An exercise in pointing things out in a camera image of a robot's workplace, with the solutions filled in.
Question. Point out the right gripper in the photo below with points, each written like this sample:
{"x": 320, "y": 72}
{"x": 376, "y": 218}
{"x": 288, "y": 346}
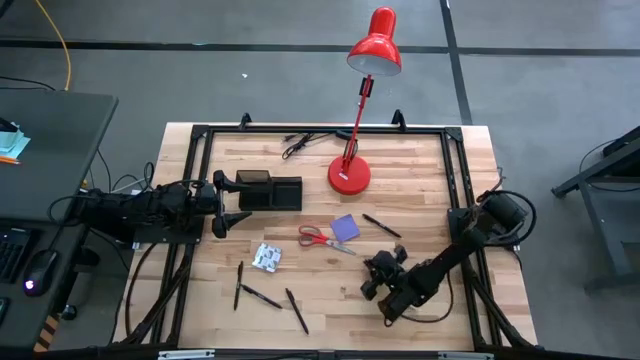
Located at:
{"x": 386, "y": 267}

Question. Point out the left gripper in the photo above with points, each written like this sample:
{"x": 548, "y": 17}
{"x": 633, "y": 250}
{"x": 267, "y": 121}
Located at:
{"x": 206, "y": 200}

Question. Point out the black pen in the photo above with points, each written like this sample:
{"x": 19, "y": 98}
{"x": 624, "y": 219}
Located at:
{"x": 297, "y": 311}
{"x": 238, "y": 285}
{"x": 381, "y": 225}
{"x": 261, "y": 296}

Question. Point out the purple sticky note pad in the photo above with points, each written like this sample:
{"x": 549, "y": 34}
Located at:
{"x": 345, "y": 228}

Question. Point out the patterned square note pad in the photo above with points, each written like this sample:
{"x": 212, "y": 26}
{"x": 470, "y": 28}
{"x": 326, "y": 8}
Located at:
{"x": 267, "y": 257}

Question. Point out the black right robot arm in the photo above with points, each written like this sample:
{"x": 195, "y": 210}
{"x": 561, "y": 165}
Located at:
{"x": 440, "y": 265}

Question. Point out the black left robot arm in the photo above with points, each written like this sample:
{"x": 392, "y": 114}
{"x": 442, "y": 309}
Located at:
{"x": 150, "y": 205}

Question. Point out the black mesh desk organizer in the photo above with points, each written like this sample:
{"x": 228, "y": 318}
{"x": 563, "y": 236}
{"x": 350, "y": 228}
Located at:
{"x": 285, "y": 195}

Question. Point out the black table clamp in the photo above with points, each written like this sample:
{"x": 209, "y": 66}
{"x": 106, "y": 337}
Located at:
{"x": 398, "y": 121}
{"x": 245, "y": 121}

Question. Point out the red desk lamp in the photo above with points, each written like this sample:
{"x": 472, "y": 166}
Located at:
{"x": 350, "y": 177}

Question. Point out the dark grey side desk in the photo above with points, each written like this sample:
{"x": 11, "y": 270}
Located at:
{"x": 60, "y": 150}

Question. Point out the black computer mouse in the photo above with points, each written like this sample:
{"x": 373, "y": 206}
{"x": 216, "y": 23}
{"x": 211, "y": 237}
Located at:
{"x": 40, "y": 272}

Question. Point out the black keyboard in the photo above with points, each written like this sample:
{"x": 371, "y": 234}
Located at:
{"x": 12, "y": 255}

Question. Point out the hazard-striped desk foot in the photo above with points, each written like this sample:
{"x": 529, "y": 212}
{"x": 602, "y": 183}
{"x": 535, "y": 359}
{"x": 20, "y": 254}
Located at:
{"x": 47, "y": 332}

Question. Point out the orange pencil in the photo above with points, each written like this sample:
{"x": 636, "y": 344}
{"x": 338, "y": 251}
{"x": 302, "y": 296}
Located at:
{"x": 10, "y": 160}

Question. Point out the stack of paper notes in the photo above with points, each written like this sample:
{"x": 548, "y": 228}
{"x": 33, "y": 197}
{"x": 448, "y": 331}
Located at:
{"x": 12, "y": 145}

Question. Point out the grey metal workbench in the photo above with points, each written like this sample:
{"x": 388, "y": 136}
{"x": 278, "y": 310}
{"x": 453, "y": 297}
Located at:
{"x": 607, "y": 235}

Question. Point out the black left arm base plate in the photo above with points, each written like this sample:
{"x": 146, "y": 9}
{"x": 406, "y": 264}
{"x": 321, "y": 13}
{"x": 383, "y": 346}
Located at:
{"x": 165, "y": 236}

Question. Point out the black aluminium table frame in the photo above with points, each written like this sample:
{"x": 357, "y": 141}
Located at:
{"x": 260, "y": 130}

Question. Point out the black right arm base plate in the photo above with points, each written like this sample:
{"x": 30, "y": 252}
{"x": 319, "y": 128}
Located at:
{"x": 456, "y": 220}

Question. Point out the silver metal bracket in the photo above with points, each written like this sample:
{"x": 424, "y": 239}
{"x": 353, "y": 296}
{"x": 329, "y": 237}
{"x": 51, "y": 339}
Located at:
{"x": 465, "y": 356}
{"x": 185, "y": 355}

